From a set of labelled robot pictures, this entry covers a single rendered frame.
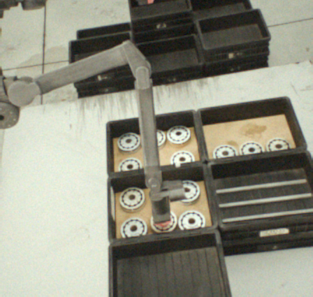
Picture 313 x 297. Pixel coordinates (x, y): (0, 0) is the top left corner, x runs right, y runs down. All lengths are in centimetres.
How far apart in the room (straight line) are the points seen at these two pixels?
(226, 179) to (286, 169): 24
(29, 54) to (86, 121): 177
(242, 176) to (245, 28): 144
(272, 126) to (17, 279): 123
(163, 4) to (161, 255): 210
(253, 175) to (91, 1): 292
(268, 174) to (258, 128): 25
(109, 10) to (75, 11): 30
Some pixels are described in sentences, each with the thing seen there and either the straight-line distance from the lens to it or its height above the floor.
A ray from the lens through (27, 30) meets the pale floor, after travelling 449.
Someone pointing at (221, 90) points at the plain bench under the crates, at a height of 70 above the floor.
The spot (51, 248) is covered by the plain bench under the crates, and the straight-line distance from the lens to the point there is 216.
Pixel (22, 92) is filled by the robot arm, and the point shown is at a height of 146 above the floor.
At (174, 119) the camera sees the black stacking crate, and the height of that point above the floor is 90.
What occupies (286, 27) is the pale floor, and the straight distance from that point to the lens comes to 411.
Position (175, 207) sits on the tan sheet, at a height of 83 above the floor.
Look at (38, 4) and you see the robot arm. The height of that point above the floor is 144.
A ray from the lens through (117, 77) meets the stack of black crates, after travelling 306.
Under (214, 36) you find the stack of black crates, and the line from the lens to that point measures 325.
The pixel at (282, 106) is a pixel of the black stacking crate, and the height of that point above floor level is 88.
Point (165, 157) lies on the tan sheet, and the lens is 214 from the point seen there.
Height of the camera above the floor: 250
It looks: 49 degrees down
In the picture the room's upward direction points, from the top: 10 degrees counter-clockwise
